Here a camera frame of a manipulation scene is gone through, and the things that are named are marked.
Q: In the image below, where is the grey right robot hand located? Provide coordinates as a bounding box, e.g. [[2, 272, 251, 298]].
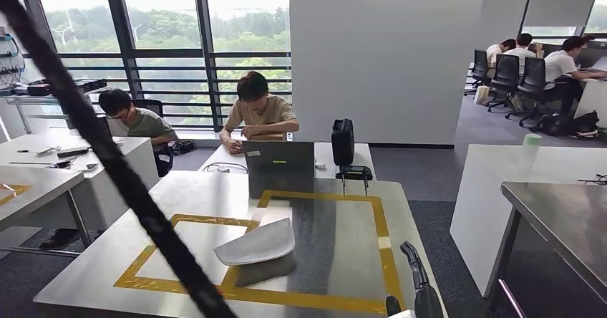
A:
[[385, 241, 445, 318]]

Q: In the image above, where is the white plastic car part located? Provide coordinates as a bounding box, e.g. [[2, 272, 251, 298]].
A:
[[213, 217, 296, 267]]

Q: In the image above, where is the stainless steel workbench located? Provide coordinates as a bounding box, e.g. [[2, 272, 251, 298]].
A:
[[33, 170, 449, 318]]

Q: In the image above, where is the white panel desk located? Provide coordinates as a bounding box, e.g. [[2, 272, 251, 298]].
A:
[[449, 144, 607, 299], [198, 141, 379, 182], [0, 134, 160, 232]]

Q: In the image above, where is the black device on stand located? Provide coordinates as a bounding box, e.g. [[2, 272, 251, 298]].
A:
[[335, 165, 374, 197]]

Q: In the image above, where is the stainless steel table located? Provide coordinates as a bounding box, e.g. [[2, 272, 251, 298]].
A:
[[483, 181, 607, 318], [0, 165, 94, 260]]

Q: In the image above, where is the black upright case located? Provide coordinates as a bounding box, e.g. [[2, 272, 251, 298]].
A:
[[331, 118, 356, 168]]

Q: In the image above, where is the white cup green lid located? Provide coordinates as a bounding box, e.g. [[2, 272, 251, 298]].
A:
[[520, 132, 543, 170]]

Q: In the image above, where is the grey laptop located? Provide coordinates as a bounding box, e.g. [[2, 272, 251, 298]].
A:
[[241, 140, 316, 199]]

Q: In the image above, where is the black duffel bag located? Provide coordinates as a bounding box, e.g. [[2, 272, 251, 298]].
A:
[[530, 112, 571, 137]]

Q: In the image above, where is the brown flat box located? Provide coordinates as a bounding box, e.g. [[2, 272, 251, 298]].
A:
[[248, 132, 287, 143]]

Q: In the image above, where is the black backpack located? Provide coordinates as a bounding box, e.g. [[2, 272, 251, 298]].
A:
[[568, 110, 601, 140]]

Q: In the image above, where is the black office chair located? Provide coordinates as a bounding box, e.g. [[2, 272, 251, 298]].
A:
[[465, 49, 490, 97], [132, 98, 175, 178], [505, 57, 551, 128], [485, 54, 521, 114]]

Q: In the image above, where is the white office desk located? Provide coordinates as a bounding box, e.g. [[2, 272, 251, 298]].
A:
[[573, 57, 607, 128]]

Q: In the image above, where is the yellow tape square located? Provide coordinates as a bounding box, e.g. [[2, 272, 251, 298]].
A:
[[0, 183, 33, 207], [112, 213, 387, 316]]

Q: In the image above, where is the black window railing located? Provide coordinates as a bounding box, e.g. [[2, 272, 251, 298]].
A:
[[14, 0, 293, 132]]

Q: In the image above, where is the black shoe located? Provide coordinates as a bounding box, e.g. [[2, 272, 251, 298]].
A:
[[39, 228, 81, 251]]

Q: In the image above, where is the black power bank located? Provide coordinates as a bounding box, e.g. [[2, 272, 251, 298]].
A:
[[57, 147, 90, 159]]

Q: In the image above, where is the white metal side table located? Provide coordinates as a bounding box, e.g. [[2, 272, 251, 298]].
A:
[[0, 87, 103, 135]]

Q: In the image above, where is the small black coiled cable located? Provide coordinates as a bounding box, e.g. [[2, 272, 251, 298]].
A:
[[577, 173, 607, 187]]

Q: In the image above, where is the black cable bundle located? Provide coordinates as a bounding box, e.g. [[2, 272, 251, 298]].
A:
[[170, 140, 198, 157]]

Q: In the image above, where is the black hanging cable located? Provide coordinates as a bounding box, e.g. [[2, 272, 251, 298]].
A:
[[0, 0, 237, 318]]

